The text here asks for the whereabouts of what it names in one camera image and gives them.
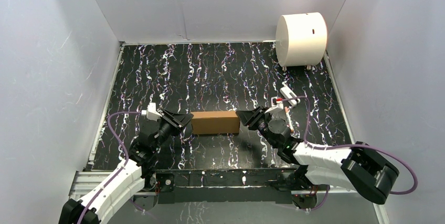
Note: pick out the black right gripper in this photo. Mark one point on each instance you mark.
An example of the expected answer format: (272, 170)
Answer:
(251, 118)

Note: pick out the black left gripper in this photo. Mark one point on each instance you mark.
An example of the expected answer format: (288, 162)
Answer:
(174, 120)

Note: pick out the brown cardboard box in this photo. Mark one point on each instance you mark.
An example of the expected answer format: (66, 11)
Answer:
(215, 122)

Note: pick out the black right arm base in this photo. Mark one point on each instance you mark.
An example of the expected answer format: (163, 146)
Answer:
(305, 195)

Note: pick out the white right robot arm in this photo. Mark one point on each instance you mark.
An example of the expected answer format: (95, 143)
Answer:
(353, 167)

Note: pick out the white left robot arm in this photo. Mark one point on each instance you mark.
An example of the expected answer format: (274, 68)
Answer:
(133, 174)

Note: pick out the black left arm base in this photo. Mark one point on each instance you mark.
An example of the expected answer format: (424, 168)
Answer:
(148, 197)

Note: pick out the orange capped white marker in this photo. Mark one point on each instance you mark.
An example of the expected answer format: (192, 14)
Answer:
(288, 119)

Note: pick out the white plastic clip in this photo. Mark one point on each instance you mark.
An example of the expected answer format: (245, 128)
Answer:
(287, 93)

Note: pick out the white cylindrical container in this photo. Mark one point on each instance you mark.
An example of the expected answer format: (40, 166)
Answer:
(301, 39)

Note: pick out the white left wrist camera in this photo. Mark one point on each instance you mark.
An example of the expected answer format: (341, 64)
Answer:
(151, 112)

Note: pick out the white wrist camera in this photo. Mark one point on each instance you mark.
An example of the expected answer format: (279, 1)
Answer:
(151, 112)
(276, 105)

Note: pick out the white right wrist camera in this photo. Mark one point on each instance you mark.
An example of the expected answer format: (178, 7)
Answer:
(276, 105)

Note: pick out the aluminium front rail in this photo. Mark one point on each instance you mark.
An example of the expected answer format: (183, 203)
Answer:
(233, 185)

